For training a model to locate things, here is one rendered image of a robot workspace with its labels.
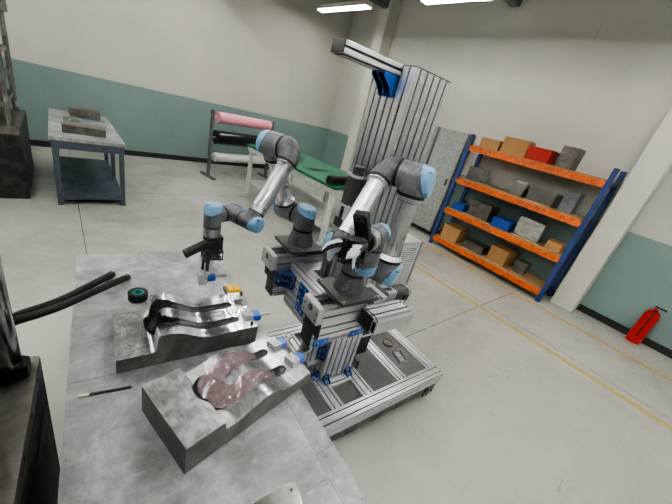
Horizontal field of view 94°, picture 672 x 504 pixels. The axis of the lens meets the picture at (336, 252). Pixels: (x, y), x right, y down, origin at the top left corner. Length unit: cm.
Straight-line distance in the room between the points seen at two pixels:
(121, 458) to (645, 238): 577
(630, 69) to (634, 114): 59
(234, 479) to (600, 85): 606
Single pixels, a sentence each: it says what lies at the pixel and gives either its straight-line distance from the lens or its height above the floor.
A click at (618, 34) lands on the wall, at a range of 634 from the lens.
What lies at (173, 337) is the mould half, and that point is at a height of 92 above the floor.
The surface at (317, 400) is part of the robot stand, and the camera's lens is 209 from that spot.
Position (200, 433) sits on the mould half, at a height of 91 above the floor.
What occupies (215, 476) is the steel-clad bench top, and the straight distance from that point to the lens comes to 112.
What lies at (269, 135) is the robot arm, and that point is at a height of 161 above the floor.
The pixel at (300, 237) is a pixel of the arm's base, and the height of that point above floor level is 110.
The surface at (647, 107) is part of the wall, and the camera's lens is 598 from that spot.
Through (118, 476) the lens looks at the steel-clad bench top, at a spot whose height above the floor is 80.
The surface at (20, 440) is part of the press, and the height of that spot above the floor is 79.
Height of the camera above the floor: 178
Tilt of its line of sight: 23 degrees down
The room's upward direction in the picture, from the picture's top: 15 degrees clockwise
